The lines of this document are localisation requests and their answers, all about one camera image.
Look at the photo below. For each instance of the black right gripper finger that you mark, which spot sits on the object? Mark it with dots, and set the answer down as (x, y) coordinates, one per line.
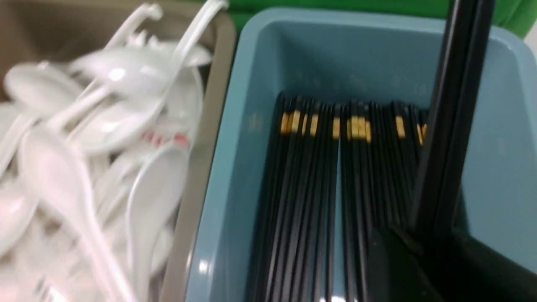
(400, 270)

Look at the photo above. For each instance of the bundle of black chopsticks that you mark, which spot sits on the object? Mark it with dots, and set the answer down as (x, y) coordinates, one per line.
(332, 171)

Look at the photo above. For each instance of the blue chopstick bin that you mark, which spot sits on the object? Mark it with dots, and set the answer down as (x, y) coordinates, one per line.
(337, 56)

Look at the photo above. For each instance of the green backdrop cloth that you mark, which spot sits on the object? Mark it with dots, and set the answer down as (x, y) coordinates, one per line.
(517, 16)

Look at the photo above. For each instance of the pile of white spoons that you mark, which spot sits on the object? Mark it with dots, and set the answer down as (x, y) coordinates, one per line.
(102, 144)

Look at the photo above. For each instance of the olive brown spoon bin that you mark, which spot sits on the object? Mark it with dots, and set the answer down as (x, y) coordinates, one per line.
(32, 30)

